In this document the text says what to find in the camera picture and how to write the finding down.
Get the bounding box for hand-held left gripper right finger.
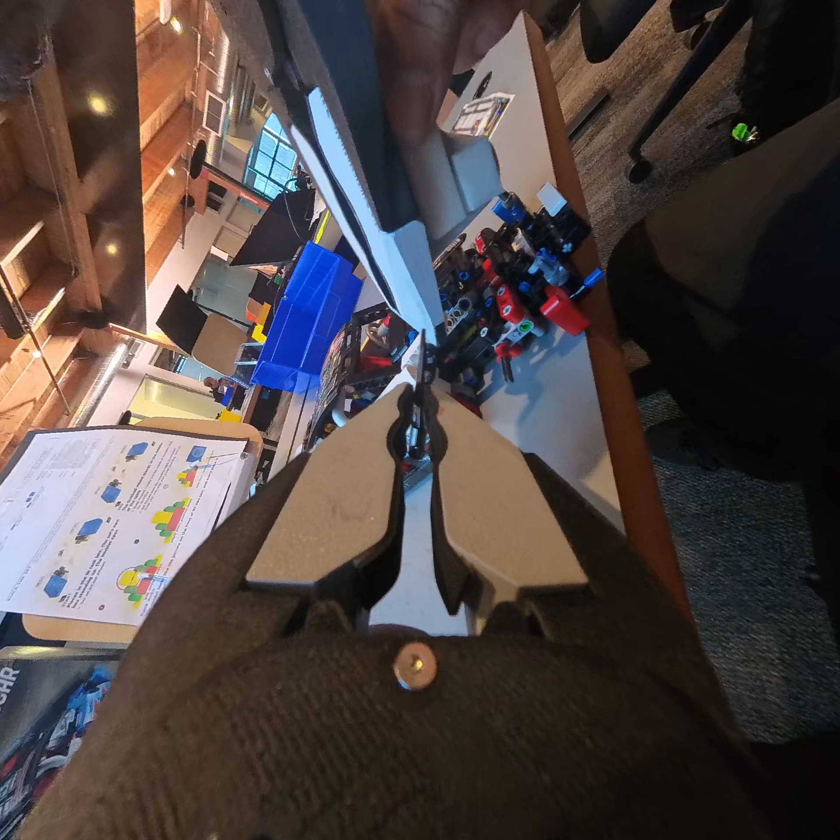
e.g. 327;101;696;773
425;384;589;616

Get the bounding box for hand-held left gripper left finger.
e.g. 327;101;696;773
245;382;414;608

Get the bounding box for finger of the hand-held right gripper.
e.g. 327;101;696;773
287;123;422;330
306;87;504;329

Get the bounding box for black star-printed brick piece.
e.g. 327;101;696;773
402;328;439;460

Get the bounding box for red white toy race car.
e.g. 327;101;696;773
308;190;605;473

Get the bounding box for task sheet on stand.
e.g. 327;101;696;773
20;420;263;647

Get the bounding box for person's right hand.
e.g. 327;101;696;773
374;0;546;148

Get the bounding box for blue plastic bin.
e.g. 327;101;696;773
251;241;364;393

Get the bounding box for holographic sticker sheet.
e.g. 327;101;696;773
451;94;514;139

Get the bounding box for printed brick instruction sheet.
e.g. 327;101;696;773
0;427;249;626

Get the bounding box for person's black pants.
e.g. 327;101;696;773
607;98;840;480

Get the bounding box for black toy car box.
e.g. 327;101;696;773
0;646;126;840

